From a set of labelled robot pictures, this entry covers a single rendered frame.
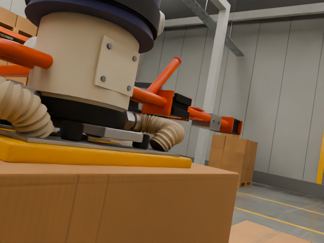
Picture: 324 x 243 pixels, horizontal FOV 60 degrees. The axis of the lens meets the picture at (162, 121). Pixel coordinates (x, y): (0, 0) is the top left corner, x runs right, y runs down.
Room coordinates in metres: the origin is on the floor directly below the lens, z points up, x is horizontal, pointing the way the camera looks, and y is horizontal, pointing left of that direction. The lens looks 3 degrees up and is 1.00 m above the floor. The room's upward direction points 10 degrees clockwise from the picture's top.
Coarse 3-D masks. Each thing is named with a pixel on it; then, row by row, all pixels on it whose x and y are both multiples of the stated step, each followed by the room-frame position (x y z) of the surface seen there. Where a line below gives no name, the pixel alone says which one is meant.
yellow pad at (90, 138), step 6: (0, 120) 0.47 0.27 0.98; (6, 120) 0.48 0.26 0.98; (0, 126) 0.45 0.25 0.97; (6, 126) 0.46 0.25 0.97; (12, 126) 0.46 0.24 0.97; (54, 132) 0.52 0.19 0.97; (90, 138) 0.59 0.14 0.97; (96, 138) 0.60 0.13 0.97; (102, 138) 0.62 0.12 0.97; (120, 144) 0.64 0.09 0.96
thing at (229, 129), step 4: (228, 120) 0.91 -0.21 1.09; (232, 120) 0.90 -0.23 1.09; (236, 120) 0.94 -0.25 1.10; (232, 124) 0.90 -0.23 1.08; (236, 124) 0.96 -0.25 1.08; (240, 124) 0.96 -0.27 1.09; (220, 128) 0.93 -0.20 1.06; (224, 128) 0.92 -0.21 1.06; (228, 128) 0.91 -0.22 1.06; (232, 128) 0.91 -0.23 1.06; (236, 128) 0.96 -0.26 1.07; (240, 128) 0.96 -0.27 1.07; (220, 132) 0.99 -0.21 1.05; (224, 132) 0.95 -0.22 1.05; (228, 132) 0.92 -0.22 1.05; (232, 132) 0.93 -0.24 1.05; (236, 132) 0.95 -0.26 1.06; (240, 132) 0.96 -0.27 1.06
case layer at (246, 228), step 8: (240, 224) 1.78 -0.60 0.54; (248, 224) 1.81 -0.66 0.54; (256, 224) 1.85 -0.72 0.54; (232, 232) 1.58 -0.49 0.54; (240, 232) 1.60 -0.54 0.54; (248, 232) 1.63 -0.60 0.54; (256, 232) 1.66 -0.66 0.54; (264, 232) 1.69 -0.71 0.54; (272, 232) 1.72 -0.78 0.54; (280, 232) 1.75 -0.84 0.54; (232, 240) 1.45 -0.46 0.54; (240, 240) 1.47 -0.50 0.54; (248, 240) 1.49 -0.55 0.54; (256, 240) 1.51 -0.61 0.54; (264, 240) 1.54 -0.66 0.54; (272, 240) 1.56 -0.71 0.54; (280, 240) 1.59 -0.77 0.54; (288, 240) 1.62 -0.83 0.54; (296, 240) 1.64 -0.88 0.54; (304, 240) 1.67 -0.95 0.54
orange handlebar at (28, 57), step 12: (0, 48) 0.35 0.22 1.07; (12, 48) 0.36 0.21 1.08; (24, 48) 0.37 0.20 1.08; (12, 60) 0.40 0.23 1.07; (24, 60) 0.38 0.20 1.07; (36, 60) 0.39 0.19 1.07; (48, 60) 0.40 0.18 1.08; (0, 72) 0.57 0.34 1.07; (12, 72) 0.54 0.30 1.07; (24, 72) 0.51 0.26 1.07; (132, 96) 0.55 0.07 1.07; (144, 96) 0.57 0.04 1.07; (156, 96) 0.60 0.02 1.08; (192, 108) 0.73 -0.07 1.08; (192, 120) 0.78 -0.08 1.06; (204, 120) 0.79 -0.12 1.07
